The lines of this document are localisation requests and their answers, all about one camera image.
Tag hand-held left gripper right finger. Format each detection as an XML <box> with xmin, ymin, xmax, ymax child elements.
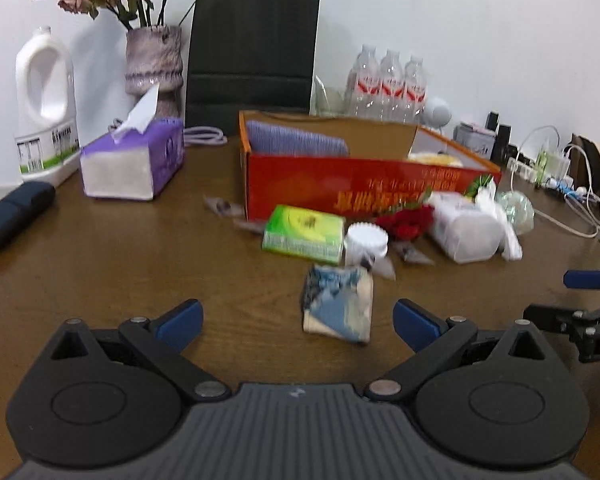
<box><xmin>366</xmin><ymin>299</ymin><xmax>551</xmax><ymax>403</ymax></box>

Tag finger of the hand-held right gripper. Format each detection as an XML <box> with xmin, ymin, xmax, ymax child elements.
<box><xmin>524</xmin><ymin>300</ymin><xmax>600</xmax><ymax>364</ymax></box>
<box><xmin>563</xmin><ymin>266</ymin><xmax>600</xmax><ymax>293</ymax></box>

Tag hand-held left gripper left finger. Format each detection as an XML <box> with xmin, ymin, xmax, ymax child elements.
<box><xmin>50</xmin><ymin>299</ymin><xmax>231</xmax><ymax>403</ymax></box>

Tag blue patterned packet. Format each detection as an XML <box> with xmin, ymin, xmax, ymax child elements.
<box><xmin>301</xmin><ymin>265</ymin><xmax>374</xmax><ymax>345</ymax></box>

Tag white lidded jar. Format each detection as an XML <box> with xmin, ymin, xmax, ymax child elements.
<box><xmin>344</xmin><ymin>222</ymin><xmax>390</xmax><ymax>268</ymax></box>

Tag red artificial rose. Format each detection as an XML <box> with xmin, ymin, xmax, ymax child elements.
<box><xmin>375</xmin><ymin>175</ymin><xmax>496</xmax><ymax>241</ymax></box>

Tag clear plastic container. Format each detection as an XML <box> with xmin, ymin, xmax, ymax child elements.
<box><xmin>426</xmin><ymin>192</ymin><xmax>503</xmax><ymax>265</ymax></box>

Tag green carton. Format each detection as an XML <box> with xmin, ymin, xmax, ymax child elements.
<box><xmin>261</xmin><ymin>205</ymin><xmax>346</xmax><ymax>266</ymax></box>

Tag orange cardboard box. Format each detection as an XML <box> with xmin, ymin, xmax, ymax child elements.
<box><xmin>238</xmin><ymin>110</ymin><xmax>502</xmax><ymax>223</ymax></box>

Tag clear glass container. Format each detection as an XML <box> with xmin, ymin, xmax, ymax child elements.
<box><xmin>311</xmin><ymin>76</ymin><xmax>351</xmax><ymax>117</ymax></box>

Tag white charger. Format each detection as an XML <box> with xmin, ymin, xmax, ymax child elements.
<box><xmin>547</xmin><ymin>152</ymin><xmax>573</xmax><ymax>181</ymax></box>

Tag brown bag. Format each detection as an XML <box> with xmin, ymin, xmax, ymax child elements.
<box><xmin>570</xmin><ymin>134</ymin><xmax>600</xmax><ymax>196</ymax></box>

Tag white power strip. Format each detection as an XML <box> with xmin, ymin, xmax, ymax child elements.
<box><xmin>507</xmin><ymin>157</ymin><xmax>588</xmax><ymax>198</ymax></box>

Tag purple tissue pack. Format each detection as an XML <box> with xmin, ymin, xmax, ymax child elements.
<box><xmin>80</xmin><ymin>82</ymin><xmax>186</xmax><ymax>202</ymax></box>

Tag yellow sponge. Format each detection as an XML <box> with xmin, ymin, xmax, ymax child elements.
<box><xmin>407</xmin><ymin>151</ymin><xmax>465</xmax><ymax>168</ymax></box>

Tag grey tin box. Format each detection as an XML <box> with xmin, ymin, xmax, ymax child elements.
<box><xmin>452</xmin><ymin>121</ymin><xmax>498</xmax><ymax>161</ymax></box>

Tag dark blue case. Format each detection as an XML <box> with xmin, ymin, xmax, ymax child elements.
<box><xmin>0</xmin><ymin>181</ymin><xmax>57</xmax><ymax>255</ymax></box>

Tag white round device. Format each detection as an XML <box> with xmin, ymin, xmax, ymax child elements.
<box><xmin>422</xmin><ymin>97</ymin><xmax>452</xmax><ymax>131</ymax></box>

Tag purple cloth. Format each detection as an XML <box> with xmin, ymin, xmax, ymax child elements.
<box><xmin>245</xmin><ymin>120</ymin><xmax>351</xmax><ymax>157</ymax></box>

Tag clear water bottle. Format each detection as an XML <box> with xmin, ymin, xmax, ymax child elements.
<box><xmin>347</xmin><ymin>45</ymin><xmax>381</xmax><ymax>118</ymax></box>
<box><xmin>379</xmin><ymin>50</ymin><xmax>406</xmax><ymax>121</ymax></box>
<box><xmin>404</xmin><ymin>56</ymin><xmax>427</xmax><ymax>123</ymax></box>

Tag white plastic jug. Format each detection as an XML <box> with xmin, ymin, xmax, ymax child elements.
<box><xmin>14</xmin><ymin>26</ymin><xmax>81</xmax><ymax>183</ymax></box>

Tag grey ceramic vase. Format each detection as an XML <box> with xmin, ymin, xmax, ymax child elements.
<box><xmin>125</xmin><ymin>25</ymin><xmax>183</xmax><ymax>118</ymax></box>

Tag black paper bag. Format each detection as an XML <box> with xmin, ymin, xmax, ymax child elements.
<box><xmin>185</xmin><ymin>0</ymin><xmax>322</xmax><ymax>131</ymax></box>

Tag white cables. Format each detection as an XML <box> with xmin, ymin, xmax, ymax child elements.
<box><xmin>517</xmin><ymin>125</ymin><xmax>600</xmax><ymax>238</ymax></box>

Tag coiled white cable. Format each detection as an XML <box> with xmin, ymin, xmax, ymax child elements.
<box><xmin>182</xmin><ymin>126</ymin><xmax>228</xmax><ymax>148</ymax></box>

